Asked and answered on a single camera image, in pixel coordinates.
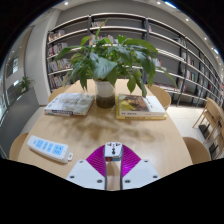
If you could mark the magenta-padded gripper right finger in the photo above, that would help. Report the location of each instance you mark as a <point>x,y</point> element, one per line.
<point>141,172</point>

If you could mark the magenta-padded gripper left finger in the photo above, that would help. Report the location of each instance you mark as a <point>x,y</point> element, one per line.
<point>86,173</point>

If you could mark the small white charger block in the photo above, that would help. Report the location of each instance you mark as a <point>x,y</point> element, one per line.
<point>113,150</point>

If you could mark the white power strip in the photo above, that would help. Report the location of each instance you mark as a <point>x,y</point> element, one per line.
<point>48,147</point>

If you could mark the yellow-edged book stack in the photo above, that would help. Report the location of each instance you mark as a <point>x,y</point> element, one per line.
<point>140,106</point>

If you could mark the white and grey book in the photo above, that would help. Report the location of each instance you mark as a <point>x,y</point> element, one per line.
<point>70,103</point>

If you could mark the slatted wooden chairs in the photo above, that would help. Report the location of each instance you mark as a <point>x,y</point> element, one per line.
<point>211,116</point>

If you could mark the small green floor plant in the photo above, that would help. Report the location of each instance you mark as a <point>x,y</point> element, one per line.
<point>25,84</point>

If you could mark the green potted plant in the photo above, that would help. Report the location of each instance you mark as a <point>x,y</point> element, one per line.
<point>103,65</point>

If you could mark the grey bookshelf unit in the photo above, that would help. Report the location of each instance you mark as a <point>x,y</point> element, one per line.
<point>166,40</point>

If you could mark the round ceiling lights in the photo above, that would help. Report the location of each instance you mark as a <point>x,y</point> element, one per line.
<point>170,4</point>

